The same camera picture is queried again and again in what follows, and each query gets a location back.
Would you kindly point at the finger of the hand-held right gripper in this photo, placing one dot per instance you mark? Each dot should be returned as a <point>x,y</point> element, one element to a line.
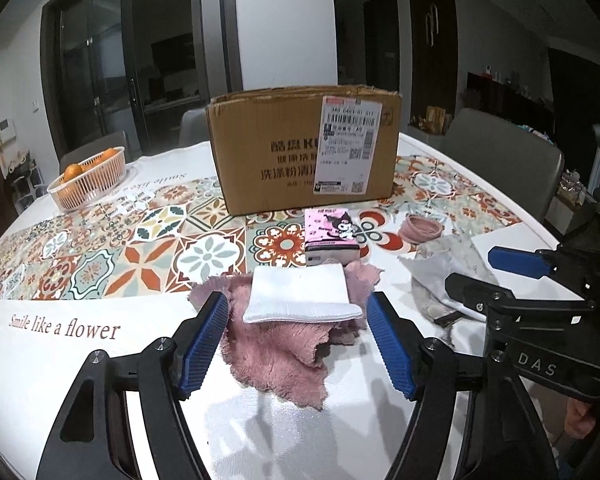
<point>472,292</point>
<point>517,261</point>

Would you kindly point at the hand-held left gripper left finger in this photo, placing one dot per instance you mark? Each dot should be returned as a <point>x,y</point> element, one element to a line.
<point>205,350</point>

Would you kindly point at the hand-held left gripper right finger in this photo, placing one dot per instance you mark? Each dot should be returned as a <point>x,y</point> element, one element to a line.
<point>392,350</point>

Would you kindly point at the grey white cloth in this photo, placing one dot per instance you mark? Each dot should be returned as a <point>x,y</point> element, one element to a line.
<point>445,265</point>

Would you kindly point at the pink fluffy cloth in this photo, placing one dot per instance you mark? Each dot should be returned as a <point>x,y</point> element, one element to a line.
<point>275,360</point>

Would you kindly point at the pink ribbed cloth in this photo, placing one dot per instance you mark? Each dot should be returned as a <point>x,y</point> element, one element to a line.
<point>420,227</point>

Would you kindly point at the white towel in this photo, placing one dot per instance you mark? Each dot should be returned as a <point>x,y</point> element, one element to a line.
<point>300,292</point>

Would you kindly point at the pink cartoon tissue pack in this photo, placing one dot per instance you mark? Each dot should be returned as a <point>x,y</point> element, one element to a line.
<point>330,232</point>

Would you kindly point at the brown cardboard box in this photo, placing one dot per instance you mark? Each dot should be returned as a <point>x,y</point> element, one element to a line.
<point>270,160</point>

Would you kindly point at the person's right hand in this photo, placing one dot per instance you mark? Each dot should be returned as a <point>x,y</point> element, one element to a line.
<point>582,422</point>

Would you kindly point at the clear plastic snack bag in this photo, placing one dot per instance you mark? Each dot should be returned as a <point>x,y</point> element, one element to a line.
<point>572,187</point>

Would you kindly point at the colourful clothes pile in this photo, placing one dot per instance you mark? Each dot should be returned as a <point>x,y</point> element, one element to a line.
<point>530,129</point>

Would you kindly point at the white low cabinet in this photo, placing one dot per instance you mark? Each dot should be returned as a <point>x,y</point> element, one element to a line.
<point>425,127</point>

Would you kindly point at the dark sideboard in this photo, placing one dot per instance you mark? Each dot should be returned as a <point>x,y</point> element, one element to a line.
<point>510,97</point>

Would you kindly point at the yellow snack bags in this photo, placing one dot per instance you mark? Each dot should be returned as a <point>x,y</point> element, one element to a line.
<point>432,119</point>

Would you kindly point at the white plastic fruit basket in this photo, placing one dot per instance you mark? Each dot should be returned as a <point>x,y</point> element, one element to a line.
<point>87,185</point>

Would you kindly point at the orange fruit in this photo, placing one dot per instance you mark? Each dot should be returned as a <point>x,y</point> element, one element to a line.
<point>108,153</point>
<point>72,172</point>

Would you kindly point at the small white storage shelf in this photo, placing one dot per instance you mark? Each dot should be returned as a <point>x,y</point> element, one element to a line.
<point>25,180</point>

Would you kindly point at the dark wooden cabinet door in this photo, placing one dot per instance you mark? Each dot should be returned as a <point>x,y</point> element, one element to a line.
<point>430,25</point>

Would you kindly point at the dark interior door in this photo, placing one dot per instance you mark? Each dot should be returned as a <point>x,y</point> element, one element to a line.
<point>381,45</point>

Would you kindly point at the glass sliding door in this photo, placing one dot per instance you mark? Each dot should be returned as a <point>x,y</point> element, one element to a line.
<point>100,60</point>

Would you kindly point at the white wall panel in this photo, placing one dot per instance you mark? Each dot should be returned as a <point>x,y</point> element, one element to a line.
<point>5,130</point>

